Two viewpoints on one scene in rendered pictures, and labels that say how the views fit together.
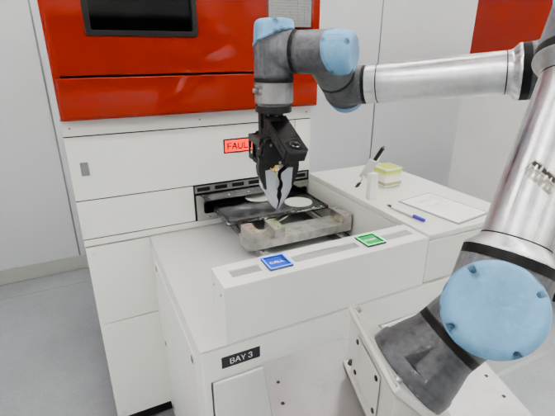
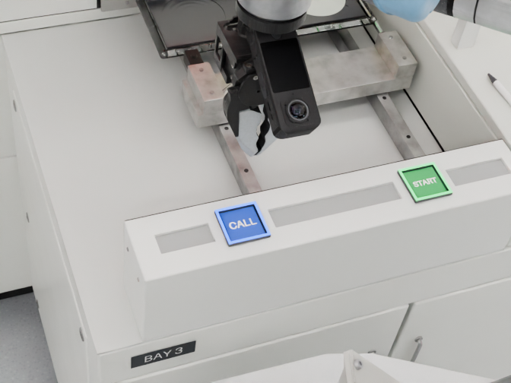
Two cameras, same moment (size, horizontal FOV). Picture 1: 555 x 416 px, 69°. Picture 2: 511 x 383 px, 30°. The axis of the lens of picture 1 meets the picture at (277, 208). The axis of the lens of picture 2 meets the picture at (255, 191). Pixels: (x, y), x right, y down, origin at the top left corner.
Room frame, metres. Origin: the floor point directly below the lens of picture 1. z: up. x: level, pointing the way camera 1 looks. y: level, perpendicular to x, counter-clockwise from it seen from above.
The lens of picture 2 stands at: (0.06, 0.02, 1.90)
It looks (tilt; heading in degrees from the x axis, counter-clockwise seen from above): 50 degrees down; 358
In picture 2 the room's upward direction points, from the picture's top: 10 degrees clockwise
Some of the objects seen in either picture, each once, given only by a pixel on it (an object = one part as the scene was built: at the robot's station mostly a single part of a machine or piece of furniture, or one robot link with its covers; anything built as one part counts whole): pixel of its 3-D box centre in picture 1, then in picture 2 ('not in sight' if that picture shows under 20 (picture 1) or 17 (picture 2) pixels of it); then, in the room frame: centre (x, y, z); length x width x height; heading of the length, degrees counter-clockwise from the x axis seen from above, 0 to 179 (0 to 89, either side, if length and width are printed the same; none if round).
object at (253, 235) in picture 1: (250, 232); (205, 87); (1.10, 0.08, 0.89); 0.08 x 0.03 x 0.03; 26
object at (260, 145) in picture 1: (272, 134); (262, 42); (0.82, 0.01, 1.25); 0.09 x 0.08 x 0.12; 26
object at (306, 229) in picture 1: (296, 231); (299, 83); (1.17, -0.06, 0.87); 0.36 x 0.08 x 0.03; 116
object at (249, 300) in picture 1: (326, 276); (329, 235); (0.86, -0.12, 0.89); 0.55 x 0.09 x 0.14; 116
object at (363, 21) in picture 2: (280, 215); (271, 36); (1.24, -0.01, 0.90); 0.38 x 0.01 x 0.01; 116
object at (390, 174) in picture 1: (386, 175); not in sight; (1.35, -0.38, 1.00); 0.07 x 0.07 x 0.07; 26
